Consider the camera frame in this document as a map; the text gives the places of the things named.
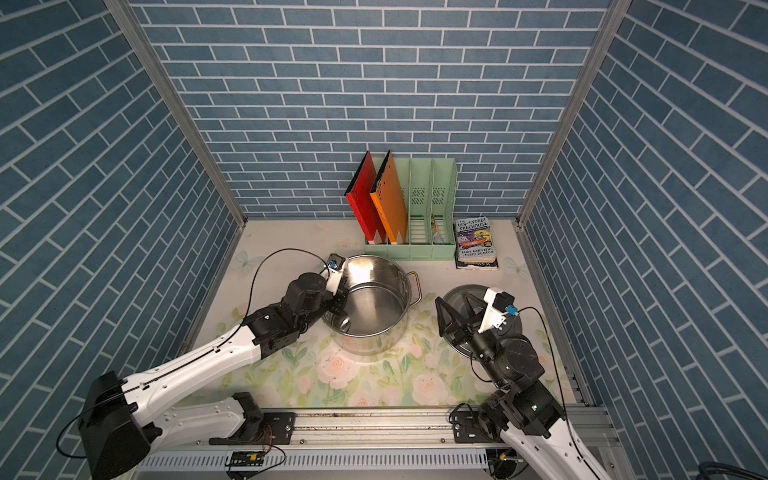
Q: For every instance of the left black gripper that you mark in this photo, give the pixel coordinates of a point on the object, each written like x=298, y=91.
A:
x=340, y=300

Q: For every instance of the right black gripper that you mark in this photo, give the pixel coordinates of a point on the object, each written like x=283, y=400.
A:
x=462, y=326

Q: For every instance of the long steel ladle spoon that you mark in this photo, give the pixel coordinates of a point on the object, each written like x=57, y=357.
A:
x=342, y=321

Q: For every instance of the stainless steel pot lid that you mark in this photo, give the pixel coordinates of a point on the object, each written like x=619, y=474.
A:
x=461, y=311

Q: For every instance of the stainless steel stock pot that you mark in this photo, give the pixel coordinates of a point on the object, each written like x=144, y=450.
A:
x=380, y=295

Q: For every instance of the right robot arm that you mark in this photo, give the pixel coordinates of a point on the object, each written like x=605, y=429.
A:
x=522, y=412

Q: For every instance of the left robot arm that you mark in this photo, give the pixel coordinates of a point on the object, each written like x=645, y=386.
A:
x=124, y=420

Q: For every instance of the dark book underneath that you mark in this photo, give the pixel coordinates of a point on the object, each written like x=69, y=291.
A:
x=460, y=265

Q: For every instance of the floral table mat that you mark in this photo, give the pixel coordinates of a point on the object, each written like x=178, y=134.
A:
x=420, y=370

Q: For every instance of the treehouse paperback book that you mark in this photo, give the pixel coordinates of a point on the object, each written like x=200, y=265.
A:
x=474, y=241

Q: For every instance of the small item in organizer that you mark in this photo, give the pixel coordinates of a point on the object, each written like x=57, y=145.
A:
x=437, y=237

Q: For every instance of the red file folder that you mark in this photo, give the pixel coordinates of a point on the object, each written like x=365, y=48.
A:
x=358, y=197

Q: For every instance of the orange file folder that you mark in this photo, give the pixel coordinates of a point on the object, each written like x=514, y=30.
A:
x=387, y=197

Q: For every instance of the green plastic file organizer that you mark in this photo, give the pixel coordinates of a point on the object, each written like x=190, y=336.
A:
x=429, y=189

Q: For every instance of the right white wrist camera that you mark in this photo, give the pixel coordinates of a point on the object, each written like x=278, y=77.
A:
x=500, y=310

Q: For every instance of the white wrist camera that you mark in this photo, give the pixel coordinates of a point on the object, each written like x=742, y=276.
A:
x=500, y=310
x=335, y=267

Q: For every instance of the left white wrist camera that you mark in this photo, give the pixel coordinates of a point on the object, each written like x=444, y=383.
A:
x=335, y=267

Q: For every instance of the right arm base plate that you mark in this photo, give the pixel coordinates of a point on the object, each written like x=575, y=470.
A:
x=465, y=430

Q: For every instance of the aluminium front rail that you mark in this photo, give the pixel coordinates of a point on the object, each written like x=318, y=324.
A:
x=372, y=429

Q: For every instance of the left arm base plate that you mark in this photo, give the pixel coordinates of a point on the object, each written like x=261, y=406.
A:
x=271, y=428

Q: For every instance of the right aluminium corner post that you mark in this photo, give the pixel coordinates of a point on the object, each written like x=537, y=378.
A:
x=606, y=33

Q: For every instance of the aluminium corner post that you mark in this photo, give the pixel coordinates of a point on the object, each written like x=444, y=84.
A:
x=138, y=40
x=606, y=33

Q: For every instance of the left aluminium corner post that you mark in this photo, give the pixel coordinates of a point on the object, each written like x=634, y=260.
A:
x=138, y=40

